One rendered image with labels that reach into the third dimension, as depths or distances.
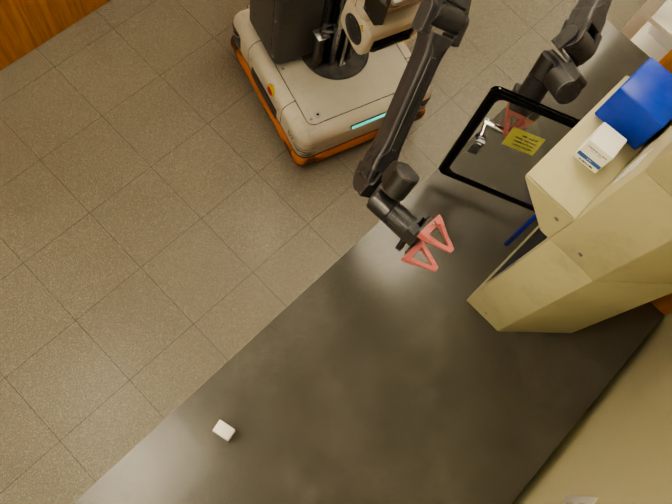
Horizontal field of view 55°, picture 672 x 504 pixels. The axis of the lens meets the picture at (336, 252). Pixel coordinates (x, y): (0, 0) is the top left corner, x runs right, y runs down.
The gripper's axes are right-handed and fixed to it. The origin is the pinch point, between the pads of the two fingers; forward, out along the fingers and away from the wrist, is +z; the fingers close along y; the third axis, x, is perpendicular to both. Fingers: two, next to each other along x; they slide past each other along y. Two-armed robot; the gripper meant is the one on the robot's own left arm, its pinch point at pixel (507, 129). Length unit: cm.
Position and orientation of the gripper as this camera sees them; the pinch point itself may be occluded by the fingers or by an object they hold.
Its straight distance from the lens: 160.1
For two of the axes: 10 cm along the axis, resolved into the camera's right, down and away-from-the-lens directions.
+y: 2.2, -6.2, 7.5
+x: -9.1, -4.0, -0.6
